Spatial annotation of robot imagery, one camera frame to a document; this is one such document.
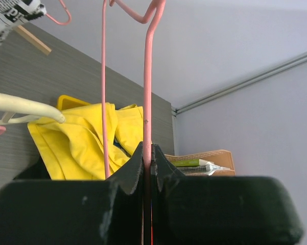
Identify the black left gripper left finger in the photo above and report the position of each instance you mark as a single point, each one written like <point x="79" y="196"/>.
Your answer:
<point x="75" y="212"/>

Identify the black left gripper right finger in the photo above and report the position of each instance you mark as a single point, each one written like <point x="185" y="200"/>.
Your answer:
<point x="220" y="209"/>

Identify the yellow garment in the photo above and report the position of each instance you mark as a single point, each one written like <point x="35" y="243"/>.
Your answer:
<point x="74" y="149"/>

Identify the cream plastic hanger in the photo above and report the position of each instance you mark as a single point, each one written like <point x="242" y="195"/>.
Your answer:
<point x="18" y="110"/>

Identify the newspaper print trousers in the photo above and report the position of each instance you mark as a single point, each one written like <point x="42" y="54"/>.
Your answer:
<point x="17" y="13"/>

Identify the blue white patterned garment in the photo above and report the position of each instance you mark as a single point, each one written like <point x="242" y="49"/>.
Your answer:
<point x="117" y="144"/>

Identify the white papers in rack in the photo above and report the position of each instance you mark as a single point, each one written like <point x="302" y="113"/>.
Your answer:
<point x="196" y="166"/>

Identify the peach file rack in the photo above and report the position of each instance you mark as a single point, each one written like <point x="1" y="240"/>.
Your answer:
<point x="221" y="158"/>

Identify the yellow plastic tray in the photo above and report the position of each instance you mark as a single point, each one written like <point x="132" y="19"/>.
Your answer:
<point x="65" y="102"/>

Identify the wooden clothes rack frame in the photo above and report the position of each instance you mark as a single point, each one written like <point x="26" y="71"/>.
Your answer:
<point x="32" y="39"/>

